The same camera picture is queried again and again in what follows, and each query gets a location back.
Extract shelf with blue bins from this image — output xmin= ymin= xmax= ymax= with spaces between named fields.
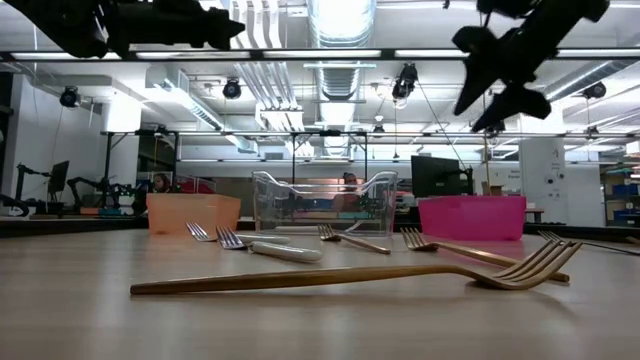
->
xmin=599 ymin=164 xmax=640 ymax=226

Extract black fork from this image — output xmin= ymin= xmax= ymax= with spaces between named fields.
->
xmin=537 ymin=229 xmax=640 ymax=257

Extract black overhead rig beam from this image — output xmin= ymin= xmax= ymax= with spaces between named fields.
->
xmin=0 ymin=47 xmax=640 ymax=64

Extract red plastic bin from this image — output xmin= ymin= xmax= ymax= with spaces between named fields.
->
xmin=417 ymin=195 xmax=528 ymax=242

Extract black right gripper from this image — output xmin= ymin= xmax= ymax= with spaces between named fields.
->
xmin=452 ymin=14 xmax=561 ymax=133

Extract black rig frame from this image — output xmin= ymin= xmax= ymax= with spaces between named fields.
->
xmin=99 ymin=128 xmax=181 ymax=201
xmin=289 ymin=129 xmax=370 ymax=184

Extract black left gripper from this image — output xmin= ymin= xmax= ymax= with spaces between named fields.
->
xmin=102 ymin=0 xmax=246 ymax=57

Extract person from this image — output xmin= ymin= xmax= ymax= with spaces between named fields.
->
xmin=331 ymin=171 xmax=362 ymax=212
xmin=151 ymin=172 xmax=172 ymax=194

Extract white handled silver fork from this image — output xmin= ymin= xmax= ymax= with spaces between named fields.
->
xmin=185 ymin=221 xmax=292 ymax=246
xmin=215 ymin=225 xmax=325 ymax=264

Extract clear plastic bin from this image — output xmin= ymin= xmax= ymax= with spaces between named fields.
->
xmin=251 ymin=170 xmax=400 ymax=238

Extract black computer monitor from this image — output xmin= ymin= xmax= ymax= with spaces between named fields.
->
xmin=410 ymin=154 xmax=474 ymax=199
xmin=47 ymin=159 xmax=71 ymax=201

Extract silver ventilation duct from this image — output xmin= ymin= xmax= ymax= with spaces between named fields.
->
xmin=305 ymin=0 xmax=377 ymax=159

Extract orange plastic bin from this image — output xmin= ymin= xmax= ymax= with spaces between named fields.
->
xmin=145 ymin=193 xmax=242 ymax=236

